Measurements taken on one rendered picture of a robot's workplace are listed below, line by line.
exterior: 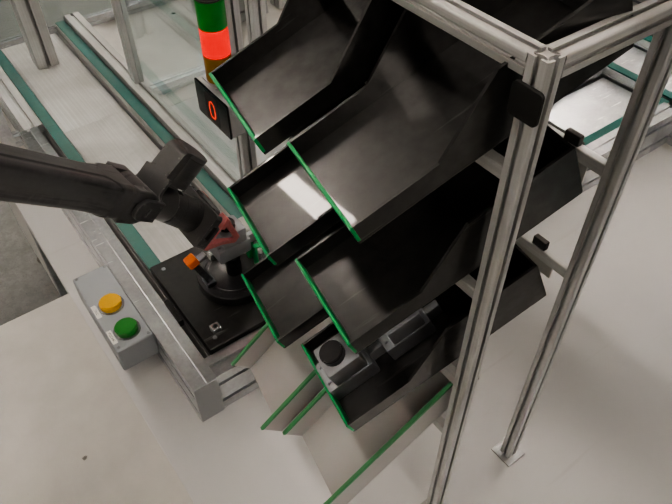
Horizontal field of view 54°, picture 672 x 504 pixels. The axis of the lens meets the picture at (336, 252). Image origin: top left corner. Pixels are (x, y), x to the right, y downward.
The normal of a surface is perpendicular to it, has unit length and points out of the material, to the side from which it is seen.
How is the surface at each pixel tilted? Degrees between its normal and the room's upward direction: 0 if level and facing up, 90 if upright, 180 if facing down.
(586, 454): 0
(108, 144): 0
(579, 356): 0
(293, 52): 25
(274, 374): 45
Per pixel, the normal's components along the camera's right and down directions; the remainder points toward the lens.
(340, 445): -0.64, -0.26
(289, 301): -0.38, -0.49
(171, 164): -0.23, -0.09
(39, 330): 0.00, -0.69
